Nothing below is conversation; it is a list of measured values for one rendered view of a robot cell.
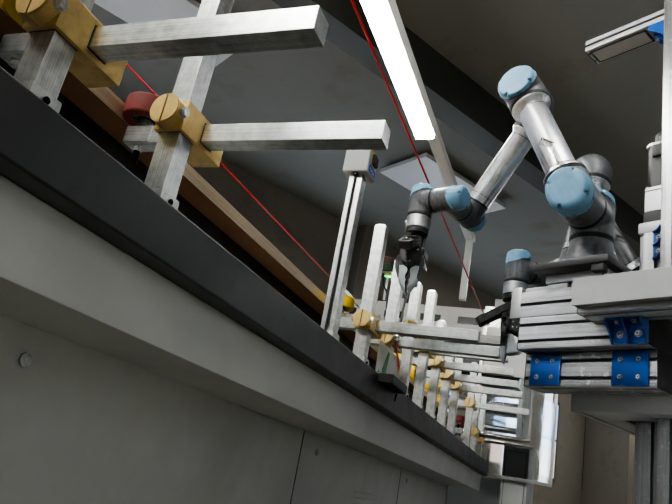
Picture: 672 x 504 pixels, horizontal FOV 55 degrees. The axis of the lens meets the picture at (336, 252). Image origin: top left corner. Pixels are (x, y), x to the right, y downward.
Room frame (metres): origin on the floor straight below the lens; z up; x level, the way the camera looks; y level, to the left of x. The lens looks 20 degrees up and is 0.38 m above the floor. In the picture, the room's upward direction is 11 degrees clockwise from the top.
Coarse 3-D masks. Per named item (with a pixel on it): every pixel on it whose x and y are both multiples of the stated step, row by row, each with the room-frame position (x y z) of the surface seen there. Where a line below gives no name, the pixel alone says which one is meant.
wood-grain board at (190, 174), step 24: (0, 0) 0.71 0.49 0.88; (0, 24) 0.75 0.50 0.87; (72, 96) 0.91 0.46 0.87; (96, 96) 0.90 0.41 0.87; (96, 120) 0.98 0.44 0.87; (120, 120) 0.96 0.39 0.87; (192, 168) 1.15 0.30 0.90; (192, 192) 1.21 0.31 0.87; (216, 192) 1.24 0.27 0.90; (216, 216) 1.32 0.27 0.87; (240, 216) 1.34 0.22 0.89; (240, 240) 1.44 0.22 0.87; (264, 240) 1.46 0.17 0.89; (264, 264) 1.59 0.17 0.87; (288, 264) 1.60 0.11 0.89; (312, 288) 1.77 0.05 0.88
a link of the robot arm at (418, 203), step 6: (414, 186) 1.85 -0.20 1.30; (420, 186) 1.83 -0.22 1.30; (426, 186) 1.83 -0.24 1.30; (432, 186) 1.84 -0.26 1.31; (414, 192) 1.84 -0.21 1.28; (420, 192) 1.83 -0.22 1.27; (426, 192) 1.81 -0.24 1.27; (414, 198) 1.84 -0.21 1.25; (420, 198) 1.82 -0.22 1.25; (426, 198) 1.81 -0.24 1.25; (414, 204) 1.84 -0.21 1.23; (420, 204) 1.83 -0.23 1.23; (426, 204) 1.82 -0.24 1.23; (408, 210) 1.86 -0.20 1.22; (414, 210) 1.83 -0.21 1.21; (420, 210) 1.83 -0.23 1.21; (426, 210) 1.83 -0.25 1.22
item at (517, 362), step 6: (492, 330) 4.35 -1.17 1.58; (498, 330) 4.34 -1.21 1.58; (516, 342) 4.29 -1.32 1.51; (522, 354) 4.27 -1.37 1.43; (510, 360) 4.30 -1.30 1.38; (516, 360) 4.28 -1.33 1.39; (522, 360) 4.27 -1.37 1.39; (498, 366) 4.33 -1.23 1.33; (504, 366) 4.31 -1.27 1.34; (510, 366) 4.30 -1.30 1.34; (516, 366) 4.28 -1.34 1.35; (522, 366) 4.27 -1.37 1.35; (516, 372) 4.28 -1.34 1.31; (522, 372) 4.27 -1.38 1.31
